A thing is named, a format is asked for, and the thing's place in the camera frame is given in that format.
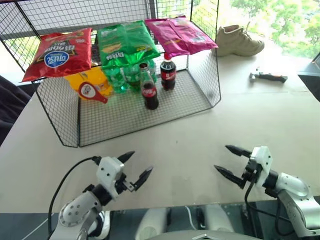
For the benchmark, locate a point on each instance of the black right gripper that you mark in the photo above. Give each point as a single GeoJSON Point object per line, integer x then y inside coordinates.
{"type": "Point", "coordinates": [251, 172]}

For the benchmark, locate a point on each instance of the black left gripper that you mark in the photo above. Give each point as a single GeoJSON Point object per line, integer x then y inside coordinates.
{"type": "Point", "coordinates": [121, 185]}

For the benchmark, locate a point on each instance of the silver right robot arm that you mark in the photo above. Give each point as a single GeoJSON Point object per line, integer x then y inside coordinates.
{"type": "Point", "coordinates": [295, 187]}

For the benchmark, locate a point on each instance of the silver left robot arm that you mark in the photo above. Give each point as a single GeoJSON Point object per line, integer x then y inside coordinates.
{"type": "Point", "coordinates": [75, 210]}

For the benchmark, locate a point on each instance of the glass cola bottle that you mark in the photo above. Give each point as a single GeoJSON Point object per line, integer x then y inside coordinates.
{"type": "Point", "coordinates": [150, 96]}

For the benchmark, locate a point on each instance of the green plastic soda bottle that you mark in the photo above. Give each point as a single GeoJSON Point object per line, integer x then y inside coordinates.
{"type": "Point", "coordinates": [117, 80]}
{"type": "Point", "coordinates": [133, 80]}

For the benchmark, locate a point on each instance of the plastic cola bottle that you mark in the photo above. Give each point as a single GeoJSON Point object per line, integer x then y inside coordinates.
{"type": "Point", "coordinates": [168, 75]}

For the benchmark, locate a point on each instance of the white rounded shell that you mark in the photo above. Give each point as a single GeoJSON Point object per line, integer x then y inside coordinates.
{"type": "Point", "coordinates": [151, 222]}
{"type": "Point", "coordinates": [220, 220]}

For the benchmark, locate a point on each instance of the white shoe with black stripes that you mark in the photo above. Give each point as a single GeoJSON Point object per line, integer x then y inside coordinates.
{"type": "Point", "coordinates": [103, 225]}

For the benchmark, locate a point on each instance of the grey robot torso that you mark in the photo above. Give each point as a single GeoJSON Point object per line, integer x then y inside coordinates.
{"type": "Point", "coordinates": [205, 235]}

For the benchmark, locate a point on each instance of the yellow snack bag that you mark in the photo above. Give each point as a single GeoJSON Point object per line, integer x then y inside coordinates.
{"type": "Point", "coordinates": [98, 77]}

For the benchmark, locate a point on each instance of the black flat panel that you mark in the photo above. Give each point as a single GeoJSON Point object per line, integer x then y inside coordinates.
{"type": "Point", "coordinates": [311, 82]}

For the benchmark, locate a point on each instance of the beige sneaker shoe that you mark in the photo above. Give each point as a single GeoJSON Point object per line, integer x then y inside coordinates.
{"type": "Point", "coordinates": [237, 42]}

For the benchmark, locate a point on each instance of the green snack chip bag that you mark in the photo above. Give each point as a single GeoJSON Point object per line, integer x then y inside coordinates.
{"type": "Point", "coordinates": [120, 42]}

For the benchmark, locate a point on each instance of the red snack chip bag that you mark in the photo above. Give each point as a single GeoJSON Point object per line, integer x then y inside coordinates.
{"type": "Point", "coordinates": [57, 55]}

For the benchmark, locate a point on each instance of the dark fabric covered object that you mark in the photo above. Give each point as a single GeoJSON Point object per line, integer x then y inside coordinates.
{"type": "Point", "coordinates": [11, 107]}

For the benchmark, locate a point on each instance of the magenta snack chip bag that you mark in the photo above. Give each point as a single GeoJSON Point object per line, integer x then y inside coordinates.
{"type": "Point", "coordinates": [180, 35]}

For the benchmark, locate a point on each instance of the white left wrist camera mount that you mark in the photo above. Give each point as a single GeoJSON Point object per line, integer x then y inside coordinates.
{"type": "Point", "coordinates": [110, 172]}

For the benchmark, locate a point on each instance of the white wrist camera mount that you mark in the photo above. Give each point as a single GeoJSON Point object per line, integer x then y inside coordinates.
{"type": "Point", "coordinates": [262, 160]}
{"type": "Point", "coordinates": [110, 172]}

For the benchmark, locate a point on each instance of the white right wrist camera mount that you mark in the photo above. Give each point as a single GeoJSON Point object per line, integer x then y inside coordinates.
{"type": "Point", "coordinates": [262, 160]}

